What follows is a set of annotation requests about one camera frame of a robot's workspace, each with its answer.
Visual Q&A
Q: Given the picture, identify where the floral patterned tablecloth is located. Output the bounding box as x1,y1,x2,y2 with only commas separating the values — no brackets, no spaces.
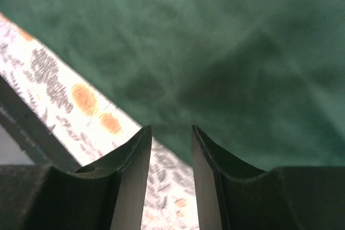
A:
1,17,199,229

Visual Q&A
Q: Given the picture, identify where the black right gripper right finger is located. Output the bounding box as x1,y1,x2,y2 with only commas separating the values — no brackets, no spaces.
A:
191,126,344,230

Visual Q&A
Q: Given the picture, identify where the dark green cloth napkin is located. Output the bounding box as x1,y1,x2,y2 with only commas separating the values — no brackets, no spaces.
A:
1,0,344,170

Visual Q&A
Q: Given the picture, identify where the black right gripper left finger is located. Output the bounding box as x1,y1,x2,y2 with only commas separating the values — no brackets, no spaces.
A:
1,126,152,229

